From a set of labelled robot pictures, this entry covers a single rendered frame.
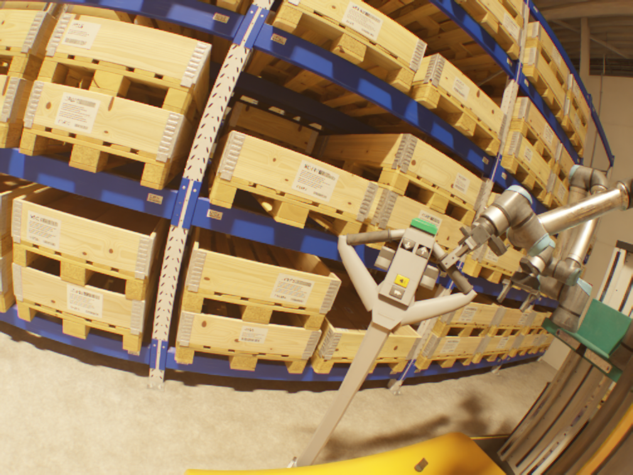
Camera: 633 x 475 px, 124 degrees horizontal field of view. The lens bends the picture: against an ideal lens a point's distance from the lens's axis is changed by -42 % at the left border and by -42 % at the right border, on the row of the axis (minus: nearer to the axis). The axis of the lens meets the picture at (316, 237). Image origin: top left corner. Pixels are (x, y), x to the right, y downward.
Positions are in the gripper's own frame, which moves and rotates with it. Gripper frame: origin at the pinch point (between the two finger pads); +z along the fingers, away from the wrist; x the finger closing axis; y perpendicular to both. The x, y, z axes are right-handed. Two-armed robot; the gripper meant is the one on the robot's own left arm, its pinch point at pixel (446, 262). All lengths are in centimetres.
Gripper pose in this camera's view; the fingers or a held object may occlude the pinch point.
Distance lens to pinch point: 85.9
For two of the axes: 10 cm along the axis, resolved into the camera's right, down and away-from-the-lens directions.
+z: -7.9, 6.0, 0.7
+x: -2.3, -2.0, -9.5
